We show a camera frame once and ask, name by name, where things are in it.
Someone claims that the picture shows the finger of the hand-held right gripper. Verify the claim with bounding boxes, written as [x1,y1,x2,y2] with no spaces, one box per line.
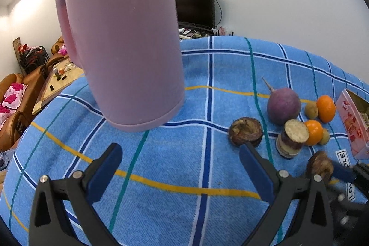
[324,180,369,207]
[329,159,369,186]

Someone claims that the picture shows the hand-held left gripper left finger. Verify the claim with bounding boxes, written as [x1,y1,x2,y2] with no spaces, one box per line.
[29,143,123,246]

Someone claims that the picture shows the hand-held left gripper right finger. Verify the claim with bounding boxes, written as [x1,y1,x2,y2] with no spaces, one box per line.
[239,143,335,246]

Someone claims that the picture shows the brown wrinkled root piece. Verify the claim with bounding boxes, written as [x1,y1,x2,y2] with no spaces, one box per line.
[306,151,335,181]

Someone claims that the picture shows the orange tangerine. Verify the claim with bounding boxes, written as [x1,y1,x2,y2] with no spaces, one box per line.
[304,119,324,147]
[316,95,337,123]

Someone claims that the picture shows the pink cardboard box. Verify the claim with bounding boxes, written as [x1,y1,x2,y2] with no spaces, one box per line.
[335,88,369,160]

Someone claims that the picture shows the purple round radish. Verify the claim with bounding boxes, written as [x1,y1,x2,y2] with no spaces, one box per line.
[261,77,302,126]

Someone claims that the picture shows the small brown kiwi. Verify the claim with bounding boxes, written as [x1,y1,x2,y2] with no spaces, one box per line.
[318,128,330,145]
[305,102,319,118]

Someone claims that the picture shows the brown taro half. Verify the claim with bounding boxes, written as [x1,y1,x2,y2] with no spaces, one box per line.
[228,117,264,148]

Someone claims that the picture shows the cut purple yam piece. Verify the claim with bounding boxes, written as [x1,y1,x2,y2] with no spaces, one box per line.
[276,119,310,160]

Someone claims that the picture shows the blue plaid blanket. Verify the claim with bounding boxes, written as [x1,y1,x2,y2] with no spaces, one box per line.
[0,36,369,246]

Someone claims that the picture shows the wooden coffee table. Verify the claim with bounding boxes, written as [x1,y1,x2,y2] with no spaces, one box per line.
[32,57,85,115]

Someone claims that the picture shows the brown leather sofa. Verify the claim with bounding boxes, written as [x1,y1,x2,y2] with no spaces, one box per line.
[0,66,49,151]

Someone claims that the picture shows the pink floral cushion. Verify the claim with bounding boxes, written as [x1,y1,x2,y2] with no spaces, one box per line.
[1,83,28,111]
[0,106,18,131]

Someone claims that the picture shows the pink electric kettle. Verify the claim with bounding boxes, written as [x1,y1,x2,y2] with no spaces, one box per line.
[56,0,186,133]

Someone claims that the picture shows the brown leather armchair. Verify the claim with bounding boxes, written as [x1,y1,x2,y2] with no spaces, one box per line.
[46,36,70,68]

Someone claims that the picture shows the stack of dark chairs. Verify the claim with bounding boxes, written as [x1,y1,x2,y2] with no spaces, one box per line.
[19,46,49,74]

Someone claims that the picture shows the white tv stand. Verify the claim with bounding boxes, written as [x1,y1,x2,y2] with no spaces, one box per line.
[178,22,228,39]

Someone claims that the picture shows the brown leaning board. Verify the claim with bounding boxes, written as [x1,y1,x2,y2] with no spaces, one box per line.
[12,37,22,62]

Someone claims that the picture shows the black television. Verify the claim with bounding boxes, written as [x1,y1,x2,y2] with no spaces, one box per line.
[175,0,216,29]

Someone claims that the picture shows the black power cable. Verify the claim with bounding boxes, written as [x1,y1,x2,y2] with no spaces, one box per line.
[213,0,224,29]

